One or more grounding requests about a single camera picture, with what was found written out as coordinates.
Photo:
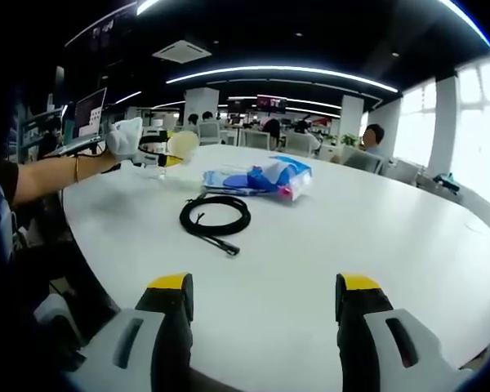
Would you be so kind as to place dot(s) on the white table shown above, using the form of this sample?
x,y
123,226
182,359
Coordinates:
x,y
330,245

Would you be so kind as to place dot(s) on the ceiling air vent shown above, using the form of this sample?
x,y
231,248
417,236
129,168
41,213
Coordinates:
x,y
181,52

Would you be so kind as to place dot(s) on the wet wipes pack blue lid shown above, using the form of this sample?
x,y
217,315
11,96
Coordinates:
x,y
228,181

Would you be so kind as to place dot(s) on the hanging display screen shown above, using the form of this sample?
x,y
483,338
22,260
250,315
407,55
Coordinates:
x,y
271,104

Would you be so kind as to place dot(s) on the blue white tissue pack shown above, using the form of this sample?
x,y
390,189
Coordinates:
x,y
294,171

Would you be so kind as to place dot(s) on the paper cup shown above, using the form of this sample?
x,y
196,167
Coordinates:
x,y
183,145

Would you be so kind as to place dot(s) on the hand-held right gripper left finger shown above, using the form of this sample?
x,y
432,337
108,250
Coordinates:
x,y
171,335

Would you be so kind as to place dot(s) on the open laptop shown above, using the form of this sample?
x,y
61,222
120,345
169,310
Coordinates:
x,y
90,114

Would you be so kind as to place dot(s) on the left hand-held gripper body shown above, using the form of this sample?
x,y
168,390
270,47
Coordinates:
x,y
124,139

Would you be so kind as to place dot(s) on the dark teal object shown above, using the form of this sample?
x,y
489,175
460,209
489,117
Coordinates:
x,y
446,181

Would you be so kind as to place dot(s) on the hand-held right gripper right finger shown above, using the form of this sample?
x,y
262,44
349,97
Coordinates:
x,y
357,335

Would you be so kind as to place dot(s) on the green potted plant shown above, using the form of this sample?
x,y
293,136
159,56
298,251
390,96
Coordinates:
x,y
350,139

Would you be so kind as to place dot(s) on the curved ceiling light strip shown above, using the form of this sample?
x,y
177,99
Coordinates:
x,y
281,69

